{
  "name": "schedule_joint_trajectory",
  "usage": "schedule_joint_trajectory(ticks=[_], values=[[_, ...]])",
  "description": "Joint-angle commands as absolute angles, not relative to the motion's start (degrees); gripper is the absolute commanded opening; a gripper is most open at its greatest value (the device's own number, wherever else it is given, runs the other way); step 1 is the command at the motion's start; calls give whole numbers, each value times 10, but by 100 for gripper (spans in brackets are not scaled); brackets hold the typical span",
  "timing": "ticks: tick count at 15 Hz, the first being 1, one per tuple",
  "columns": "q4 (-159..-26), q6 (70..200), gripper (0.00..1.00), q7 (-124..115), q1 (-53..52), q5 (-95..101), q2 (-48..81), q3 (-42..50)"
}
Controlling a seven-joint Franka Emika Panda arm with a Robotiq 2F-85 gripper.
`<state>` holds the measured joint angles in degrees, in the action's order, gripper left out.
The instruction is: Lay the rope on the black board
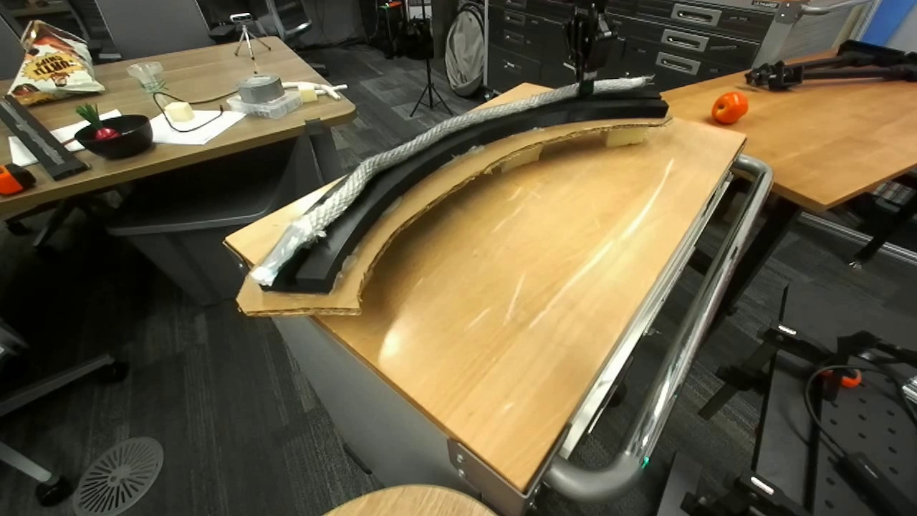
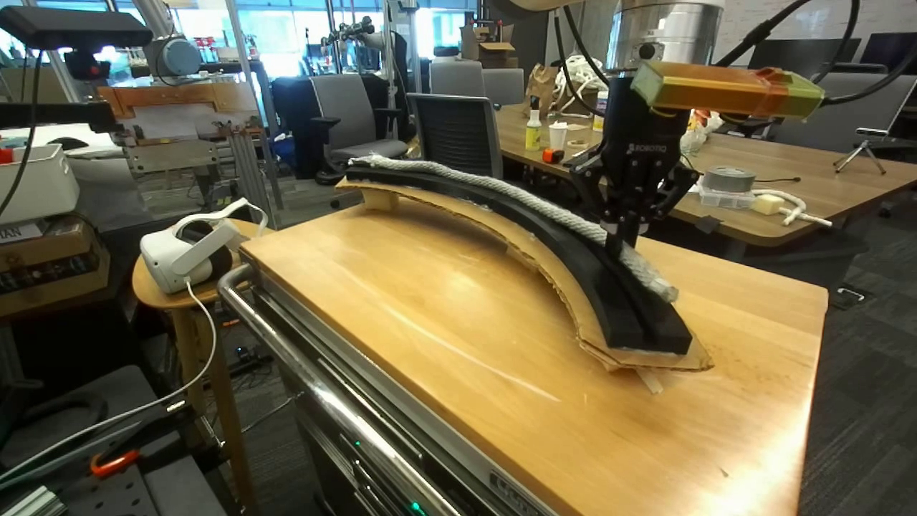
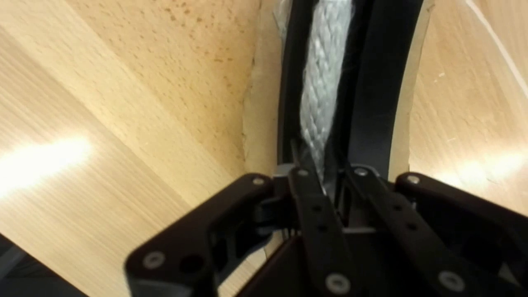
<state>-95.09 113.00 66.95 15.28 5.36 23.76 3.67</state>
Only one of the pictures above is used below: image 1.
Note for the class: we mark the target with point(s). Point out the cream round object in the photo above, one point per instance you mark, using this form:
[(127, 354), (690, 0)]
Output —
[(177, 109)]

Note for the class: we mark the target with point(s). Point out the red toy vegetable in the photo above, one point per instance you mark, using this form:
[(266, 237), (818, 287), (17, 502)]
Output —
[(104, 134)]

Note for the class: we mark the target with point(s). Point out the snack chip bag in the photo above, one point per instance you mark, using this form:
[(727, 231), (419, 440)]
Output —
[(51, 66)]

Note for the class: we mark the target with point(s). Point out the clear plastic wrap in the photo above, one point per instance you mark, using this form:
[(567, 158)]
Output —
[(144, 75)]

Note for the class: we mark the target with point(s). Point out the grey tape roll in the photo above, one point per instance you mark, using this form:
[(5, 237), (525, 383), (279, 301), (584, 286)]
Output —
[(259, 91)]

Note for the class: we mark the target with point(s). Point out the wooden desk black legs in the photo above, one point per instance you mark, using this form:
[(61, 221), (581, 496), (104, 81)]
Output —
[(832, 145)]

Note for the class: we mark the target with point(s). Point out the long wooden office desk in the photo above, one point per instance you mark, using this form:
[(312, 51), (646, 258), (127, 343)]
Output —
[(116, 171)]

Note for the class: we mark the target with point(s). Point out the black bowl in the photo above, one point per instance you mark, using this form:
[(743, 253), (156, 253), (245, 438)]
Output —
[(128, 135)]

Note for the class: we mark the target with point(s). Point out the black perforated breadboard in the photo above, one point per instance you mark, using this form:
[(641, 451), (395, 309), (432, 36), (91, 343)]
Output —
[(861, 420)]

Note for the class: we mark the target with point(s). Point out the round wooden stool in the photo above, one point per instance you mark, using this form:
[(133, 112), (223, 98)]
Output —
[(411, 502)]

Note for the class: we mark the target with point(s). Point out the grey office chair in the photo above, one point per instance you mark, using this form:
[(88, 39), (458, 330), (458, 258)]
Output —
[(153, 23)]

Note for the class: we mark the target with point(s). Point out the blue board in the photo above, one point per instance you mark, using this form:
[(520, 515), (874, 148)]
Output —
[(891, 18)]

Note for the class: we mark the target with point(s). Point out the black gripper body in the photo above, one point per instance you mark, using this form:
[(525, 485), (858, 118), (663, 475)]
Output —
[(587, 33)]

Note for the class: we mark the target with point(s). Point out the grey desk pedestal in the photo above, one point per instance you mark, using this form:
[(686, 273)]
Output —
[(190, 247)]

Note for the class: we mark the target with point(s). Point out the small tabletop tripod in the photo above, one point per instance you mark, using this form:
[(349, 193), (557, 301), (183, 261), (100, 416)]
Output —
[(246, 33)]

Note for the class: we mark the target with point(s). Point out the orange fruit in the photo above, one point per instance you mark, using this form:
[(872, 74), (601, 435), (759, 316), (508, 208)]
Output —
[(727, 107)]

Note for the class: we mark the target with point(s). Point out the office chair base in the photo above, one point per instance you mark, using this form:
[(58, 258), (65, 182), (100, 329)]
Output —
[(65, 375)]

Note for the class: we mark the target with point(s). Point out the white paper sheet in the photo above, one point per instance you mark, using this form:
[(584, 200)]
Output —
[(203, 129)]

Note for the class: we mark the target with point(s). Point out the grey round floor disc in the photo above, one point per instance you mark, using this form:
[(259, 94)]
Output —
[(116, 476)]

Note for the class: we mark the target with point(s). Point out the black floor stand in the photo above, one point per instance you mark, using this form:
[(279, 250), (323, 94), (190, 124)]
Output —
[(776, 333)]

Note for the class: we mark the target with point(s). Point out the black folded tripod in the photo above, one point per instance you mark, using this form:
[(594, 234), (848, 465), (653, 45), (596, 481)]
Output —
[(776, 74)]

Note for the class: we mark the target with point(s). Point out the wood topped metal cart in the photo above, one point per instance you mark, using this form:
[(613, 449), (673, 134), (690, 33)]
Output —
[(382, 420)]

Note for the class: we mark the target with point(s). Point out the orange round object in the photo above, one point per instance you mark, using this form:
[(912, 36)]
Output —
[(5, 178)]

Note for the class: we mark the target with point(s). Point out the dark drawer cabinet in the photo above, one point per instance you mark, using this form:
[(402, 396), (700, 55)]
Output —
[(669, 45)]

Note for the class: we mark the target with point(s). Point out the black tripod stand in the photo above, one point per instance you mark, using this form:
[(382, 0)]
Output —
[(429, 91)]

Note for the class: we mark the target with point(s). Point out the black long flat bar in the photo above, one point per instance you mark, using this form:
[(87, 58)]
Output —
[(38, 138)]

